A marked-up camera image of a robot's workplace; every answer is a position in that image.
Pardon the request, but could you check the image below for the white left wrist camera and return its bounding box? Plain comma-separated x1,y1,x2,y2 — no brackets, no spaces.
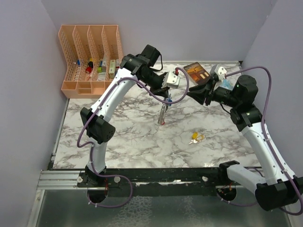
165,71,180,88

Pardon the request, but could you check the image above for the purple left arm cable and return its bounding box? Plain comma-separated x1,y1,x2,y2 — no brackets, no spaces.
77,67,190,209

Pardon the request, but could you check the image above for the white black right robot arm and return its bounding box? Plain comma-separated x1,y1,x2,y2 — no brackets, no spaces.
187,75,303,211

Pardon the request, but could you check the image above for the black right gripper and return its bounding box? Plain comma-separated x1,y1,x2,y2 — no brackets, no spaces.
187,76,240,107

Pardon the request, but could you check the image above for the orange paperback book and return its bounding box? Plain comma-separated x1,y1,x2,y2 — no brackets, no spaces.
183,62,210,85

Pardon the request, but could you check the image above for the green white box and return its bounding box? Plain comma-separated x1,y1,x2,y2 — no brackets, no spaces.
108,59,116,79

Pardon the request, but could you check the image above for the blue handled key ring organiser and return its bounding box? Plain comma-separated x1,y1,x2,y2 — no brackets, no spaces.
158,94,172,125

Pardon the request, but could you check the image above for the red black small bottle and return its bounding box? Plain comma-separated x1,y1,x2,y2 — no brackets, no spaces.
85,61,94,74

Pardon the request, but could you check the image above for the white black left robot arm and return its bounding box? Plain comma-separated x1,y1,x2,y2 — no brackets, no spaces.
80,44,169,187

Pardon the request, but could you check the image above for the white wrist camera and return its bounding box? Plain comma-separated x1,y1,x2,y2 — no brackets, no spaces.
165,71,180,88
210,64,227,82

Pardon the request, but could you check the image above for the yellow tagged key bunch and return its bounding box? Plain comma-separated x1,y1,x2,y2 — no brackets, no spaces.
189,132,205,145

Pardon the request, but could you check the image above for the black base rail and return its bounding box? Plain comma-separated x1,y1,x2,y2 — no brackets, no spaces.
77,167,238,197

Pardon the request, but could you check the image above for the peach plastic file organiser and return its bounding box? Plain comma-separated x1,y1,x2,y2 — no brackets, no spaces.
58,25,124,98

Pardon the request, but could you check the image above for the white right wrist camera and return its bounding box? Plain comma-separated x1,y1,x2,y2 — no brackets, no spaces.
210,64,227,82

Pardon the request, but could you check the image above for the blue packaged toothbrush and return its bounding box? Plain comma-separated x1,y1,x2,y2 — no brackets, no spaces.
220,79,234,90

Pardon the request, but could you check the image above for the aluminium frame rail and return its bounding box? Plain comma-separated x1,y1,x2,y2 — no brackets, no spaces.
37,169,288,190

